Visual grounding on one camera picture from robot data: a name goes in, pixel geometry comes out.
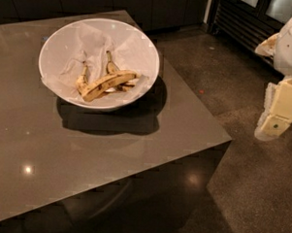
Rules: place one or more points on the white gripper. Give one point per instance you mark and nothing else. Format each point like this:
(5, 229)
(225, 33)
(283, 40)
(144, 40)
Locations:
(291, 47)

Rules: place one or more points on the large spotted yellow banana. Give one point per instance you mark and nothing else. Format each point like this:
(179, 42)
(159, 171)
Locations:
(94, 90)

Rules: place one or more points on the small back banana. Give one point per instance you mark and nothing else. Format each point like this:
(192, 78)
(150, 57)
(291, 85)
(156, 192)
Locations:
(112, 68)

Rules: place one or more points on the small banana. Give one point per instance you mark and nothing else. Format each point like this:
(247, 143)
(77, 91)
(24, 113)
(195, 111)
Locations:
(81, 82)
(112, 68)

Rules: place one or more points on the white bowl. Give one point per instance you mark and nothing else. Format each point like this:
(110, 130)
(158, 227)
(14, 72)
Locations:
(55, 46)

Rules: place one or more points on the small left banana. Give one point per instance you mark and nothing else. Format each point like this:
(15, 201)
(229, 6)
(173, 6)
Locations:
(81, 82)

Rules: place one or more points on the dark cabinet row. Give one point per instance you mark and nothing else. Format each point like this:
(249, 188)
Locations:
(149, 14)

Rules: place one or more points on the white paper liner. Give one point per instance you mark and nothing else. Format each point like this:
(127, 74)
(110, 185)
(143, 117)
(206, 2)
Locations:
(91, 44)

